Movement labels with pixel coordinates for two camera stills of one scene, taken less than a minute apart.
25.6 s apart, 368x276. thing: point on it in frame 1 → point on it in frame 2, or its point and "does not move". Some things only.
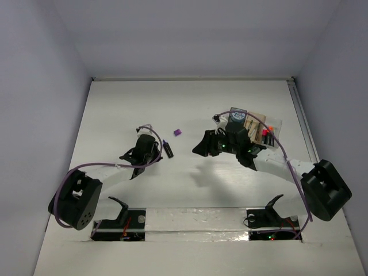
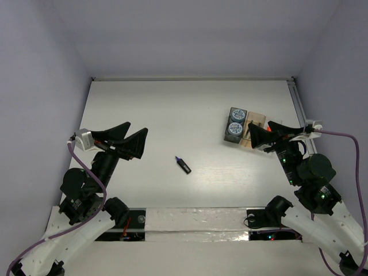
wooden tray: x=255 y=126 does not move
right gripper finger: x=202 y=148 → x=260 y=137
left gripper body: x=132 y=157 → x=115 y=149
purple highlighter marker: x=168 y=149 → x=183 y=164
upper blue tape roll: x=238 y=117 does not move
